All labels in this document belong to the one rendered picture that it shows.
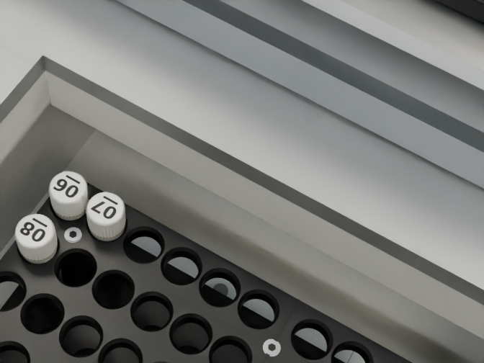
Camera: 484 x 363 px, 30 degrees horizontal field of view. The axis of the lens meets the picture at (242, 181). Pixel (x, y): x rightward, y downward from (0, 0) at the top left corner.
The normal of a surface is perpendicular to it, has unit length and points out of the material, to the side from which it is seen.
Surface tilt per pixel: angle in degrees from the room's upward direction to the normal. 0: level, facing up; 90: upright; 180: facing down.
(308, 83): 90
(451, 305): 90
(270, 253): 0
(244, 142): 0
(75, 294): 0
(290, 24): 90
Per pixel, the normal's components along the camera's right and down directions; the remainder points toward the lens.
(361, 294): 0.09, -0.47
